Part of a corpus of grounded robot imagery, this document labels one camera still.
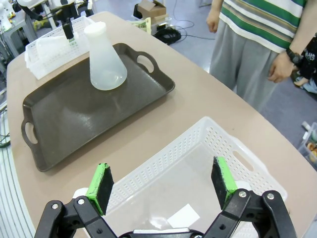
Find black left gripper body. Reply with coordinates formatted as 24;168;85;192
58;3;77;25

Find green printed paper bag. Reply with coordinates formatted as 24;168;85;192
130;17;152;33

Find white paper label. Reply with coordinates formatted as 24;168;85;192
167;203;200;224

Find person's left hand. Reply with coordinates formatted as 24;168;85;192
267;52;298;83

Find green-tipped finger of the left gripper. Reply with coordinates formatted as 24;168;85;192
61;22;75;42

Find person's left forearm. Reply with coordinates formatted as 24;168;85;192
289;4;317;57

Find green striped t-shirt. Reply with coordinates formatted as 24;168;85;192
219;0;310;53

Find translucent white conical flask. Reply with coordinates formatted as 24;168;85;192
83;21;128;91

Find dark printed garment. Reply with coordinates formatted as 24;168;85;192
293;37;317;94

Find black cable coil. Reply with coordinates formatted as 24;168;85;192
154;26;183;45

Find white perforated plastic basket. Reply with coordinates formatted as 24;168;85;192
24;16;96;80
74;116;289;238

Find person's right hand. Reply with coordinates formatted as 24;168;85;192
206;9;225;33

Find black wristwatch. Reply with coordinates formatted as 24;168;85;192
285;47;304;65

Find clear plastic storage bin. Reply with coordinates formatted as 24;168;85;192
297;121;317;171

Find grey plastic stool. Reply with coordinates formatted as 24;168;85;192
0;14;38;58

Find grey trousers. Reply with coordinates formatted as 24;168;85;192
210;21;284;114

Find dark brown plastic tray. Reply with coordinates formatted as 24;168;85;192
21;43;176;173

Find brown cardboard box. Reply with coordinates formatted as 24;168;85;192
137;0;167;20

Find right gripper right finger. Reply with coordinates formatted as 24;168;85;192
205;156;298;238

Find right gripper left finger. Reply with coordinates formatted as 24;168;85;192
34;162;118;238

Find person's right forearm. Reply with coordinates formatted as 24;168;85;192
211;0;225;12

